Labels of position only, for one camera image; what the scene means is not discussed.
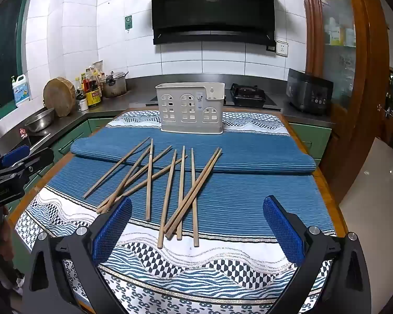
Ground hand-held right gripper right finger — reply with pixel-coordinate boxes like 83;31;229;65
263;195;372;314

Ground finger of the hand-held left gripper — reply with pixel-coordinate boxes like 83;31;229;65
5;148;53;184
0;145;31;174

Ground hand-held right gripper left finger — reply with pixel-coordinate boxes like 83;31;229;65
21;197;133;314

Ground pile of wooden chopsticks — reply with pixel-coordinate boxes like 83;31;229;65
83;137;223;249

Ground white plastic utensil holder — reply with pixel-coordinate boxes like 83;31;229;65
155;83;226;134

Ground steel sink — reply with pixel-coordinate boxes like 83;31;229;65
0;132;52;158

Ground metal bowl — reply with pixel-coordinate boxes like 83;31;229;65
24;108;56;133

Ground blue patterned table cloth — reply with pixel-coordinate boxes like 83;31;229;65
15;109;336;314

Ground white detergent jug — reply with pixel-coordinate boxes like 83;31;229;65
11;74;31;107

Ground round wooden chopping block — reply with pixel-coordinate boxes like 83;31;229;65
43;76;77;117

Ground green framed window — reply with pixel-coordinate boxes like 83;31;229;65
0;0;36;105

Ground metal pressure cooker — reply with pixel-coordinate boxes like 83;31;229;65
101;71;129;99

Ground snack bag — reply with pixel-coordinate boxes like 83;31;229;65
91;60;104;81

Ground stainless steel countertop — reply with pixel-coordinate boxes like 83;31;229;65
0;74;336;158

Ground black gas stove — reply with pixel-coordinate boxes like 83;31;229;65
146;83;281;111

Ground black rice cooker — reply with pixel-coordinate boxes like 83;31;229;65
286;69;334;116

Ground wooden glass door cabinet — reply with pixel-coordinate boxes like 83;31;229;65
299;0;392;210

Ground small boxes behind glass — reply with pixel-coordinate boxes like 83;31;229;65
321;0;357;48

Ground black range hood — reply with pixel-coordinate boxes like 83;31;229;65
136;0;285;46

